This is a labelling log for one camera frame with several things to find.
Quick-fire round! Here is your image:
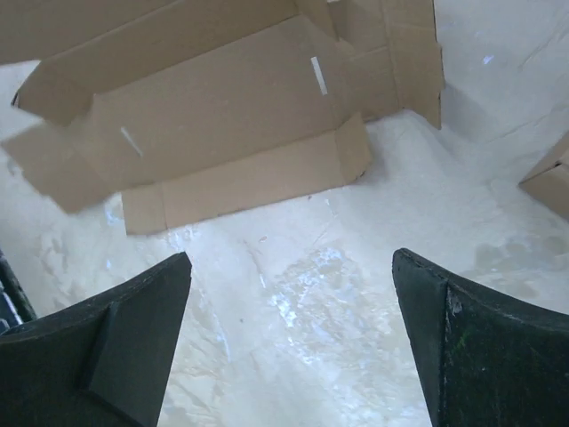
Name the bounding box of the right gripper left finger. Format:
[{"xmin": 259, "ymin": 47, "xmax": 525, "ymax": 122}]
[{"xmin": 1, "ymin": 252, "xmax": 192, "ymax": 426}]

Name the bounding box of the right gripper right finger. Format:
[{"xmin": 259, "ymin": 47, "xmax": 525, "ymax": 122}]
[{"xmin": 392, "ymin": 248, "xmax": 568, "ymax": 426}]

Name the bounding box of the large closed cardboard box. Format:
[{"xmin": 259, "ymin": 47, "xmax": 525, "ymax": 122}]
[{"xmin": 518, "ymin": 133, "xmax": 569, "ymax": 221}]

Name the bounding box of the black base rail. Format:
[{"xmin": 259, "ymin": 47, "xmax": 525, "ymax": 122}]
[{"xmin": 0, "ymin": 251, "xmax": 37, "ymax": 334}]

